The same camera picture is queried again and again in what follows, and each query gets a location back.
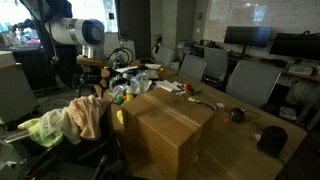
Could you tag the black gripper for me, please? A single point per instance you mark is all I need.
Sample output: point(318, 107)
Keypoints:
point(87, 77)

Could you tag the peach shirt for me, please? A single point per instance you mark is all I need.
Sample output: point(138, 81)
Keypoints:
point(87, 115)

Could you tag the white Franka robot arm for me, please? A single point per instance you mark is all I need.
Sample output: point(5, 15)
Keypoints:
point(76, 31)

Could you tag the light green towel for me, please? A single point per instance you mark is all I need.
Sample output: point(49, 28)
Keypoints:
point(41, 135)

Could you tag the large brown cardboard box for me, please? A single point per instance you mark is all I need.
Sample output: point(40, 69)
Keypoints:
point(166, 130)

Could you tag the green plastic toy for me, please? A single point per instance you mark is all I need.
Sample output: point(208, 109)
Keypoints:
point(119, 100)

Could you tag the spray bottle with yellow label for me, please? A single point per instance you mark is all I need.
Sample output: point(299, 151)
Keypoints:
point(129, 94)

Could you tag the clear plastic bag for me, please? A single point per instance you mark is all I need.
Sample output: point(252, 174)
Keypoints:
point(135, 83)

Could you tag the yellow cleaning cloth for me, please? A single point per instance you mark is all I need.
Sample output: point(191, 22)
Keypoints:
point(120, 116)

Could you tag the grey cabinet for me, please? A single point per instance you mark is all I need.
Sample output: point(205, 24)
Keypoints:
point(15, 90)

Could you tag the small orange yellow ball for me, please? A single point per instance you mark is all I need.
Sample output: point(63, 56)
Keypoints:
point(161, 69)

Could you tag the grey office chair holding clothes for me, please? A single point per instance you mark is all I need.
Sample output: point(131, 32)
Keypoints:
point(76, 156)

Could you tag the stack of white papers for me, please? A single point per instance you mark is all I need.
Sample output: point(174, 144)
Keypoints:
point(167, 86)

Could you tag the red ball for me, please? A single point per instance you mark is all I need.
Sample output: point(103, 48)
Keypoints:
point(188, 86)

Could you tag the Rubik's cube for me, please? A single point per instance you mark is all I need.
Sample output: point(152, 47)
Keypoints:
point(219, 107)

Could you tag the small orange cap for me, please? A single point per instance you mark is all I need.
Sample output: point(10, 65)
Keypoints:
point(226, 120)

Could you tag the small round black speaker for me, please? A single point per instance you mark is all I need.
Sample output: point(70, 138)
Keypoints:
point(237, 115)

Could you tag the black computer monitor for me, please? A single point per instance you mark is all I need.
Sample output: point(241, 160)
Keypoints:
point(248, 36)

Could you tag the black monitor with light bar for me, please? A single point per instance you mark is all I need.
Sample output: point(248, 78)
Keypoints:
point(295, 46)

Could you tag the white desk device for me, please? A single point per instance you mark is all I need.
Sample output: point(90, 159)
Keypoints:
point(300, 69)

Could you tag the wooden camera mount plate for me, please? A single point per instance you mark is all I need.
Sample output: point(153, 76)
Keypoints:
point(93, 62)

